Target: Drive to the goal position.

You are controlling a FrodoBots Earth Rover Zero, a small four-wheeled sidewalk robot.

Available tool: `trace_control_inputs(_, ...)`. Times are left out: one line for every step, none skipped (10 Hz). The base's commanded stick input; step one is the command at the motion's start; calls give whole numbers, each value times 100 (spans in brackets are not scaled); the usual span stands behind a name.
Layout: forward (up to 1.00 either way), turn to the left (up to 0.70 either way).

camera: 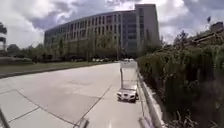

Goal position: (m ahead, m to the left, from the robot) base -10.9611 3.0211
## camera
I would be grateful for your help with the row of parked vehicles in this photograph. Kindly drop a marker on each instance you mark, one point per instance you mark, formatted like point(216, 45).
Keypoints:
point(100, 60)

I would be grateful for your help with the small white delivery robot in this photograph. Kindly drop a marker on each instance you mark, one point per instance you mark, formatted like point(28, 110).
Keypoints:
point(127, 95)

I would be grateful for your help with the large curved grey building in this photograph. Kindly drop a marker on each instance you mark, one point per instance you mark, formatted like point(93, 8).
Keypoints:
point(100, 30)

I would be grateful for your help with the pale concrete pavement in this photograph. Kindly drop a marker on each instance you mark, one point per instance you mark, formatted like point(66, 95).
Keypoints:
point(83, 86)

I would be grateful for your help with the row of trees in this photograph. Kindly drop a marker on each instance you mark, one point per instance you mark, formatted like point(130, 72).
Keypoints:
point(66, 50)

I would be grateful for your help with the pale concrete kerb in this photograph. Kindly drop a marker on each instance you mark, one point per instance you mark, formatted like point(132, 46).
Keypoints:
point(151, 103)

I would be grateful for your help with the robot's own part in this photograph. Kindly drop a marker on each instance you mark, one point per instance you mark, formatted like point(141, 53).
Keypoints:
point(83, 123)
point(145, 123)

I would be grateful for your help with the tall green hedge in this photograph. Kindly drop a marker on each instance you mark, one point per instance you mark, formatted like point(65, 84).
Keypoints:
point(180, 76)

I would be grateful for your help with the grass strip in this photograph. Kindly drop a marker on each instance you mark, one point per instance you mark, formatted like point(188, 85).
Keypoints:
point(40, 67)

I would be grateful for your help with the low building behind hedge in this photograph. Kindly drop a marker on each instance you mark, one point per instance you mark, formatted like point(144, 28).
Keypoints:
point(206, 35)

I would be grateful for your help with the low clipped hedge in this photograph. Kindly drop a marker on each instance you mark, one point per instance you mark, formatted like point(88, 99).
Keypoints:
point(13, 61)

